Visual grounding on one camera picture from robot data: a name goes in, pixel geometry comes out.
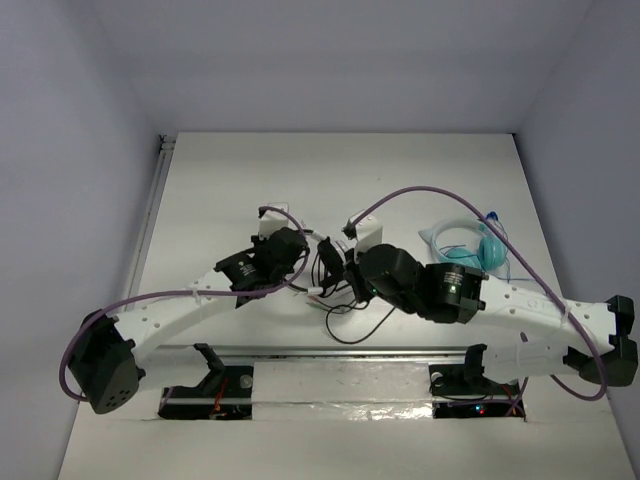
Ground black headphone cable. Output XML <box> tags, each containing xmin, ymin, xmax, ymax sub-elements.
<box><xmin>304</xmin><ymin>249</ymin><xmax>396</xmax><ymax>346</ymax></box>

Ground white black headphones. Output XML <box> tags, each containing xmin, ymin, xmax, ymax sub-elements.
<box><xmin>288</xmin><ymin>228</ymin><xmax>353</xmax><ymax>300</ymax></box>

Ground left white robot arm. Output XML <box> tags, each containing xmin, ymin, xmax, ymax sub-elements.
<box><xmin>63</xmin><ymin>227</ymin><xmax>309</xmax><ymax>415</ymax></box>

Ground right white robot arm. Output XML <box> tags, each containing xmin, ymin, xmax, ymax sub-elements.
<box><xmin>344</xmin><ymin>244</ymin><xmax>639</xmax><ymax>393</ymax></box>

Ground teal cat-ear headphones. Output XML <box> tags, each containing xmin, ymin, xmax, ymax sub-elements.
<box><xmin>418</xmin><ymin>209</ymin><xmax>511</xmax><ymax>281</ymax></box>

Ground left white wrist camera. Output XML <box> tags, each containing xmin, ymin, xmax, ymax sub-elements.
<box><xmin>258</xmin><ymin>202</ymin><xmax>289</xmax><ymax>240</ymax></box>

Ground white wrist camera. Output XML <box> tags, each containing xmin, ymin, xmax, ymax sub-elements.
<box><xmin>343</xmin><ymin>210</ymin><xmax>383</xmax><ymax>263</ymax></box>
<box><xmin>258</xmin><ymin>202</ymin><xmax>289</xmax><ymax>240</ymax></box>

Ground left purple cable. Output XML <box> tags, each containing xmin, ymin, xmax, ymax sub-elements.
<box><xmin>58</xmin><ymin>204</ymin><xmax>311</xmax><ymax>401</ymax></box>

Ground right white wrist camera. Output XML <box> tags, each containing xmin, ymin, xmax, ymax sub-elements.
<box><xmin>343</xmin><ymin>210</ymin><xmax>383</xmax><ymax>263</ymax></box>

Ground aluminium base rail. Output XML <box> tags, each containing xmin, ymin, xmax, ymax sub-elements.
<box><xmin>157</xmin><ymin>348</ymin><xmax>527</xmax><ymax>421</ymax></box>

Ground aluminium side rail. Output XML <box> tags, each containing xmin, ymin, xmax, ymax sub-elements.
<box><xmin>121</xmin><ymin>134</ymin><xmax>178</xmax><ymax>298</ymax></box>

